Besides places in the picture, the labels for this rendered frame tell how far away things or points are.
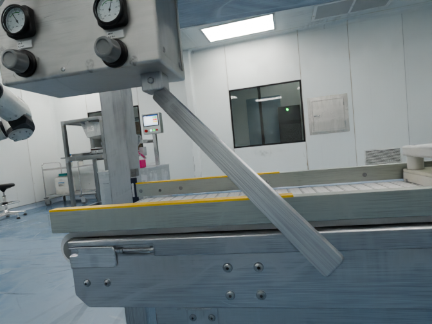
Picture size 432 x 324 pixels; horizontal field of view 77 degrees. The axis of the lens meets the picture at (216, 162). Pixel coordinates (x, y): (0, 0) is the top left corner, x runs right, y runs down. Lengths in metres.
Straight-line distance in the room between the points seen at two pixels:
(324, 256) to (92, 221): 0.30
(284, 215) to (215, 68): 5.58
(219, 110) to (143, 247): 5.28
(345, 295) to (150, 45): 0.38
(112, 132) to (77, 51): 0.36
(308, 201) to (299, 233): 0.10
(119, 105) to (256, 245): 0.50
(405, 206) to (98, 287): 0.41
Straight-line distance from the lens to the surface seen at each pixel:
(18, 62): 0.42
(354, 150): 5.56
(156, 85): 0.38
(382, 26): 5.98
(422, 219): 0.41
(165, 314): 0.49
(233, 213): 0.35
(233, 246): 0.37
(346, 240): 0.37
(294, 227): 0.26
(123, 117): 0.71
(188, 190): 0.64
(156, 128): 3.35
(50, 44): 0.42
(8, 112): 1.15
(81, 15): 0.41
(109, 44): 0.35
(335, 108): 5.49
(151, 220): 0.38
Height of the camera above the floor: 0.90
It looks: 3 degrees down
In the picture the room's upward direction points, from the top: 6 degrees counter-clockwise
